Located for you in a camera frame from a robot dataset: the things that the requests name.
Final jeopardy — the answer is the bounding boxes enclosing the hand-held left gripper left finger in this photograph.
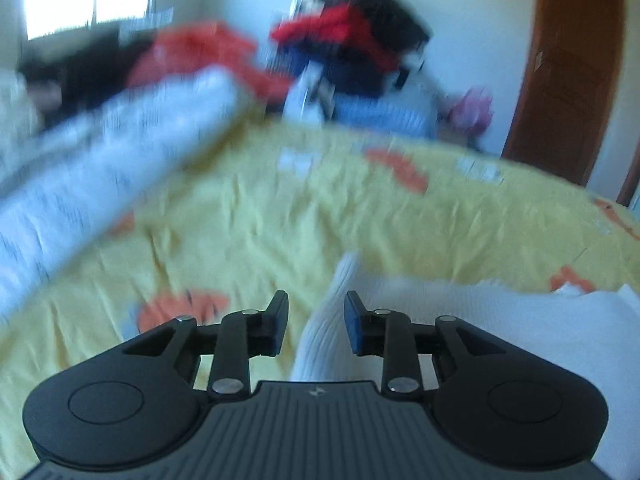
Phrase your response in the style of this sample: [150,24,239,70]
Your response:
[120,290,291,402]

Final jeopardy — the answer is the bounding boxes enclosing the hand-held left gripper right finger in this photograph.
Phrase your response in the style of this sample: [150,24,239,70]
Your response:
[344,290,507,397]

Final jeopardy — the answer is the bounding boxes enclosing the white knit sweater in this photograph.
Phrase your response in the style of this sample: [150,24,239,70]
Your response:
[290,252,640,480]

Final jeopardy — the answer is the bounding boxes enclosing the black clothes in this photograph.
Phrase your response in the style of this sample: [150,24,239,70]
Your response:
[310,0,435,61]

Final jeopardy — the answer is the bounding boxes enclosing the yellow printed bed quilt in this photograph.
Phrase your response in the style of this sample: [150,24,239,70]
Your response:
[0,120,640,480]

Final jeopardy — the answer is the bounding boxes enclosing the light blue knit blanket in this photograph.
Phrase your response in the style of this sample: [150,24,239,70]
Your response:
[330,90,442,137]

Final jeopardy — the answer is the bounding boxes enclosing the white and black cloth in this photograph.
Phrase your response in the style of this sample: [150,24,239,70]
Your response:
[282,60,337,125]

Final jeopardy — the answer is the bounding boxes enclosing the cream printed cloth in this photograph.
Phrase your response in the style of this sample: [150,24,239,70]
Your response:
[0,67,251,313]

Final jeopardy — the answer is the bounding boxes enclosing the pink plastic bag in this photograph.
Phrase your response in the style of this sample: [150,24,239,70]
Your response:
[446,85,497,137]

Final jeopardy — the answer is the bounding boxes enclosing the navy blue jacket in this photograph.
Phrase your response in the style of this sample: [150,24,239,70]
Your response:
[280,45,407,100]

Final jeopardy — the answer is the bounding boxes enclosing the white grey cloth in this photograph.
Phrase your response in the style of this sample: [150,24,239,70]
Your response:
[397,52,453,108]

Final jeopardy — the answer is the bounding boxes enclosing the red garment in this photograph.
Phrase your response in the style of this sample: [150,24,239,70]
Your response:
[125,20,296,102]

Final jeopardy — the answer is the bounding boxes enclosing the red jacket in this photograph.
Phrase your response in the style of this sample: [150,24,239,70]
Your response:
[270,2,401,70]

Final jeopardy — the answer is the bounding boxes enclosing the brown wooden door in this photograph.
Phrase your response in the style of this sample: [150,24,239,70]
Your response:
[501,0,640,206]

